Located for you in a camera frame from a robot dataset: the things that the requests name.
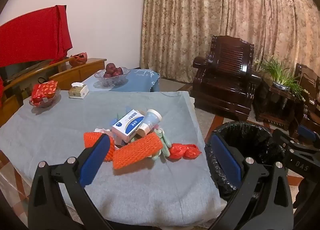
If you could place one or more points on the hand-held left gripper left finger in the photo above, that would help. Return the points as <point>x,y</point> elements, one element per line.
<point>95,160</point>

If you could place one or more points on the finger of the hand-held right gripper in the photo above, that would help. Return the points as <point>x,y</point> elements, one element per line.
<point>282,137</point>
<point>306,132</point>

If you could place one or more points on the dark wooden side table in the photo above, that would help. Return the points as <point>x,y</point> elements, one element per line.
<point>272,105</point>

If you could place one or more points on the blue tablecloth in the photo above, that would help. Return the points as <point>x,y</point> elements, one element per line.
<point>140,80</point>

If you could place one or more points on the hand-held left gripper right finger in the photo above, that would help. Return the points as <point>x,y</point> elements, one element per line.
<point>226,160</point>

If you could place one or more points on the red cloth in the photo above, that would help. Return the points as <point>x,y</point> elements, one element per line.
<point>35,35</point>

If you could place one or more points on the light wooden cabinet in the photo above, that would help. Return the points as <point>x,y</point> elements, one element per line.
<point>82,70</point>

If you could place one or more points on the glass fruit bowl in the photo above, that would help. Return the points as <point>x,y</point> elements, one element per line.
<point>112,81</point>

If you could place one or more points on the white paper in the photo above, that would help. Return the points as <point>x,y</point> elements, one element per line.
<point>103,130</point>

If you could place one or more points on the black bag-lined trash bin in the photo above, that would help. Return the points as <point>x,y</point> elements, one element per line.
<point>250,140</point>

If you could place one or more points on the beige patterned curtain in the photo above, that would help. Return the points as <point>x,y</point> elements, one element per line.
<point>212,7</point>

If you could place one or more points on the red apple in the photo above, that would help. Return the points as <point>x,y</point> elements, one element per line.
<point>110,67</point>
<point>118,70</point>
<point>107,74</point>

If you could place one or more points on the large orange foam net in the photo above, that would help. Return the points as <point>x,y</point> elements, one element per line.
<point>135,152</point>

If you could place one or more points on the red patterned packet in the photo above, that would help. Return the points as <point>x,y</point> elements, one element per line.
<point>43,91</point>

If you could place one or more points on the light wooden chair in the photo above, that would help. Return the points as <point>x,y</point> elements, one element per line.
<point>30,75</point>

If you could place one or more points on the red plastic bag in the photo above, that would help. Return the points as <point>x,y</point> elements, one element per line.
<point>185,151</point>

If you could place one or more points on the pale grey plastic tube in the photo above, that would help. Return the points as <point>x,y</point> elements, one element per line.
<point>151,120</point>

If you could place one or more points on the white blue medicine box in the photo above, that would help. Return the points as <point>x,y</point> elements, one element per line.
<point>127,125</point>

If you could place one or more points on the small orange foam net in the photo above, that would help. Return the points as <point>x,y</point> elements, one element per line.
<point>91,139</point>

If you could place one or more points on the tissue box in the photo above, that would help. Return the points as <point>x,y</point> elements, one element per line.
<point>78,91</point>

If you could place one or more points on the potted green plant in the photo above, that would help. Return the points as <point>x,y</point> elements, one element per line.
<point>277,70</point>

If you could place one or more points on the grey tablecloth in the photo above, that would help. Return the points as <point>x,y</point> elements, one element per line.
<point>62,125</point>

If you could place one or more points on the dark wooden armchair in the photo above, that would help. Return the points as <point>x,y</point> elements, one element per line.
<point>225,65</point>
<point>308,82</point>

